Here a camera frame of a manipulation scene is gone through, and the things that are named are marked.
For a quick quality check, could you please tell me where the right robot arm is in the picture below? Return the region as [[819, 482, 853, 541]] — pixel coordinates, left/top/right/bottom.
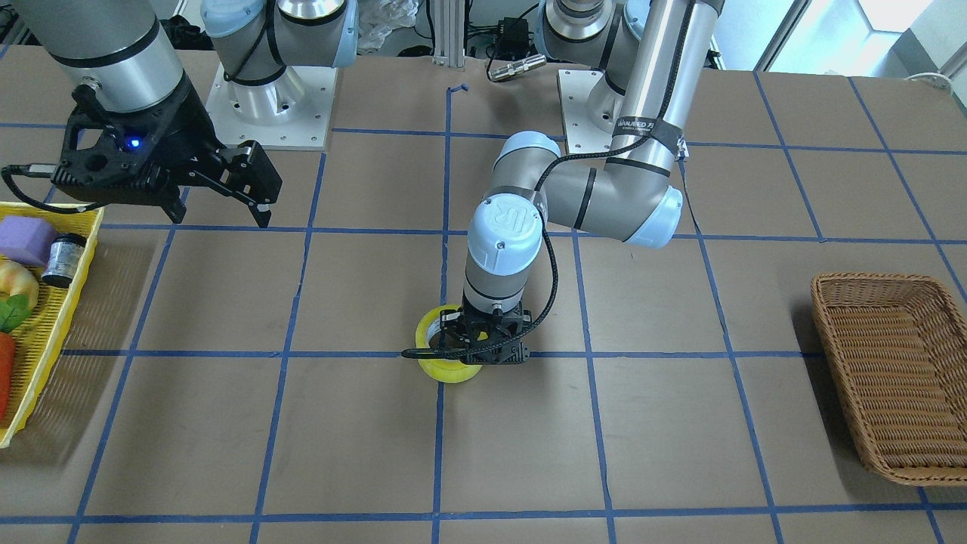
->
[[2, 1, 359, 228]]

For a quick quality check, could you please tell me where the brown wicker basket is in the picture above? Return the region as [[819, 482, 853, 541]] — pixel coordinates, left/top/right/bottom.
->
[[811, 272, 966, 487]]

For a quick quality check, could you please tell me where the yellow tape roll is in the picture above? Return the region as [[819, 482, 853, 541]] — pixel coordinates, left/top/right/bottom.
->
[[415, 304, 484, 384]]

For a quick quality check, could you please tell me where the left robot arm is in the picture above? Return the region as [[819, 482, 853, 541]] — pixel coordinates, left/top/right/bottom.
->
[[403, 1, 723, 365]]

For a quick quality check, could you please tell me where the aluminium frame post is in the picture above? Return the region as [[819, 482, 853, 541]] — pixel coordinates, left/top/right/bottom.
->
[[428, 0, 466, 71]]

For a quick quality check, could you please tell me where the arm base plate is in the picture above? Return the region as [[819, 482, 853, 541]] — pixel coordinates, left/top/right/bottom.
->
[[558, 69, 624, 154], [205, 66, 341, 151]]

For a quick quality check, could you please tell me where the toy carrot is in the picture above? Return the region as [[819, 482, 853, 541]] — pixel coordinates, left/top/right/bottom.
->
[[0, 331, 17, 419]]

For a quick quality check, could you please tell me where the small dark jar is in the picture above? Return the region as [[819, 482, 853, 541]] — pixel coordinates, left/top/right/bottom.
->
[[41, 232, 87, 289]]

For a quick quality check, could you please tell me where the toy croissant bread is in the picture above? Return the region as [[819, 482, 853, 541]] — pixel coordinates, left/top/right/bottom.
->
[[1, 259, 39, 310]]

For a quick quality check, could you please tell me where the purple sponge block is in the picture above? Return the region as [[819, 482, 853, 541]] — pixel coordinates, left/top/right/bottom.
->
[[1, 215, 60, 267]]

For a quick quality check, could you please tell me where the yellow plastic basket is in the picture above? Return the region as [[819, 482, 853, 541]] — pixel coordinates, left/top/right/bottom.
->
[[1, 201, 106, 448]]

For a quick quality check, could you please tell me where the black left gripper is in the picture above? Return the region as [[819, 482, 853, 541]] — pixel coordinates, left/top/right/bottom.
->
[[438, 303, 532, 365]]

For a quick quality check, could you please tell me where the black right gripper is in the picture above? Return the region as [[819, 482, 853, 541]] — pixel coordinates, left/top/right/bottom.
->
[[51, 79, 283, 229]]

